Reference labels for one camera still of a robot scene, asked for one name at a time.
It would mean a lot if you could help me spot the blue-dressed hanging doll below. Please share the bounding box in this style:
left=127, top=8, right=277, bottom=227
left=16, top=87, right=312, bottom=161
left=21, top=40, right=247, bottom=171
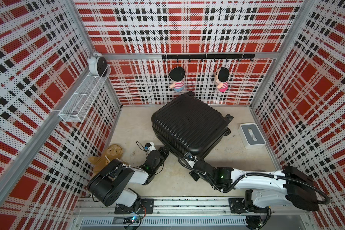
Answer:
left=169, top=67, right=185, bottom=92

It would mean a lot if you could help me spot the white grey tissue box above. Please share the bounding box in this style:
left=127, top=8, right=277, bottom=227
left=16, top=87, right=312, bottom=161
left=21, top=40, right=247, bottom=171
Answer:
left=238, top=123, right=266, bottom=150

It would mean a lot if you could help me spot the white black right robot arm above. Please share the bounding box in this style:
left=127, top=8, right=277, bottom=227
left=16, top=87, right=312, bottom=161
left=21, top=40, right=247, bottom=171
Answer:
left=178, top=156, right=331, bottom=212

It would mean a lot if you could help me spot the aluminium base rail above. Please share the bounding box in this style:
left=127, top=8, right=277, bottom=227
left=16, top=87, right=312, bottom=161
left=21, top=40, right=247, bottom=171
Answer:
left=70, top=196, right=317, bottom=230

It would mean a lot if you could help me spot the white alarm clock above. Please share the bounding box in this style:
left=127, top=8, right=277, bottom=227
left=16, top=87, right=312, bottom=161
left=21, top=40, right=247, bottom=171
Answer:
left=87, top=52, right=108, bottom=77

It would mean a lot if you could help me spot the brown teddy bear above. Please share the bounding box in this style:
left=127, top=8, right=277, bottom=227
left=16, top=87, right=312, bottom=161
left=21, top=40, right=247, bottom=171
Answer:
left=88, top=144, right=124, bottom=177

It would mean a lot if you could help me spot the pink-dressed hanging doll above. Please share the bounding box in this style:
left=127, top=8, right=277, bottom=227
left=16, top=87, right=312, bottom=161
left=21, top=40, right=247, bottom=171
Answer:
left=214, top=67, right=229, bottom=93

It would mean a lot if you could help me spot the black hard-shell suitcase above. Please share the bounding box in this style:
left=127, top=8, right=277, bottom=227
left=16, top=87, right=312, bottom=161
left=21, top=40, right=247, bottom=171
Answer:
left=151, top=91, right=233, bottom=159

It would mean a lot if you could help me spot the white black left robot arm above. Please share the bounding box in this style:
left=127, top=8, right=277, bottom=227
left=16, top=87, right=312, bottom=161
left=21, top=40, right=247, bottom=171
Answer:
left=87, top=142, right=169, bottom=215

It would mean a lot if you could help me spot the white wire wall shelf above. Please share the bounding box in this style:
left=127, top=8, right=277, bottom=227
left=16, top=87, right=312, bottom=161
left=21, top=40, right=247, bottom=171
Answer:
left=59, top=64, right=111, bottom=123

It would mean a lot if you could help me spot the black wall hook rail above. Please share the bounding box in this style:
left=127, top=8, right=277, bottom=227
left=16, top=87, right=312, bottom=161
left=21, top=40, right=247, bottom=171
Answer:
left=162, top=54, right=255, bottom=61

